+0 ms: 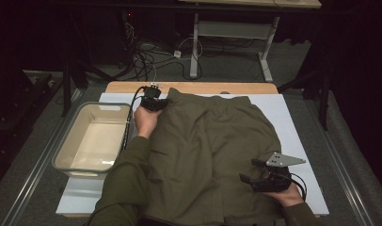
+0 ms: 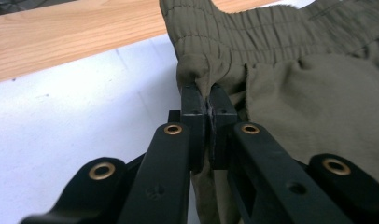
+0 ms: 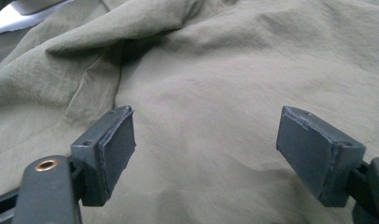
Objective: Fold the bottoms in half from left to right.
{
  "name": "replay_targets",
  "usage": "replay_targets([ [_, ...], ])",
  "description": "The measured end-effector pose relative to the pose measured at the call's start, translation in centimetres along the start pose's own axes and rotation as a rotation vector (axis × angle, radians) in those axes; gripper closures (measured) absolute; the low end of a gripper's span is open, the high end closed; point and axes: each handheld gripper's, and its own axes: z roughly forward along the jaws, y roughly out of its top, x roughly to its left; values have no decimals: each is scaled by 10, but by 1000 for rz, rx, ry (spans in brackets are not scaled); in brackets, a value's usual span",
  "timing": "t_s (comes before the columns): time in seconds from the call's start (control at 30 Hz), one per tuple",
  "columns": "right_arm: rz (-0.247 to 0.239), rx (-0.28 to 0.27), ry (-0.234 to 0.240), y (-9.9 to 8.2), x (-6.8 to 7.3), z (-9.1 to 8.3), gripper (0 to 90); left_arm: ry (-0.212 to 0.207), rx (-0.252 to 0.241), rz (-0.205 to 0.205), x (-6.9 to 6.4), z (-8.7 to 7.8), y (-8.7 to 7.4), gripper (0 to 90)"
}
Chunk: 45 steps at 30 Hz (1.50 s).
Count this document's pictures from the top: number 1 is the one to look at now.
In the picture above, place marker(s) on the beige plastic basin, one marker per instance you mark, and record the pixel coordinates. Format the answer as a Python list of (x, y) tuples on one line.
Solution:
[(92, 141)]

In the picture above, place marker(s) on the white table board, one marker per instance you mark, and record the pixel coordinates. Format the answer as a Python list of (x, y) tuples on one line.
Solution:
[(289, 119)]

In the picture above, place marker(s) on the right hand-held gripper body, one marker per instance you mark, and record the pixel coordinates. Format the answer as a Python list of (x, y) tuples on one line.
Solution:
[(273, 180)]

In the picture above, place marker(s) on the person's left hand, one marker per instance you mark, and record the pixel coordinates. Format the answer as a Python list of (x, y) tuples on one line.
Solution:
[(146, 121)]

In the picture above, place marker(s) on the black metal stand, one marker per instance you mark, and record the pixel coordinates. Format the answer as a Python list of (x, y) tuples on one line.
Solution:
[(324, 103), (66, 78)]

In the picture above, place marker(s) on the person's right hand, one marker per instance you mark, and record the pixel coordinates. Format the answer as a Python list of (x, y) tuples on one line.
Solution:
[(288, 196)]

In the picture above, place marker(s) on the white frame desk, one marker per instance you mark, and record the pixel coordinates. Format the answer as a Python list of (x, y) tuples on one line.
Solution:
[(230, 29)]

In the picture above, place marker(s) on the olive green shorts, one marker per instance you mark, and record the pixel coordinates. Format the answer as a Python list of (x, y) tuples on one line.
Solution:
[(204, 157)]

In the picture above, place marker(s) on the dark table grommet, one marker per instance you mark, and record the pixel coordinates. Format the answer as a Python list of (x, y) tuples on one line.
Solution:
[(225, 92)]

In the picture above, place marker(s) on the metal floor rail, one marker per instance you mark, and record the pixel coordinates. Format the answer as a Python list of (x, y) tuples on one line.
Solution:
[(342, 175), (32, 175)]

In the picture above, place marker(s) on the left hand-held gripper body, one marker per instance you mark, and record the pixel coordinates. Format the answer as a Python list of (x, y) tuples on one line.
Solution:
[(152, 99)]

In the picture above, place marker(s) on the wooden table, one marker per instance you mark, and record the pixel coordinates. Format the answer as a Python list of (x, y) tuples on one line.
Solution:
[(211, 88)]

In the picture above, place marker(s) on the white power adapter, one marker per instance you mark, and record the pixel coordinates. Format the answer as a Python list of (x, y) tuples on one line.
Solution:
[(178, 54)]

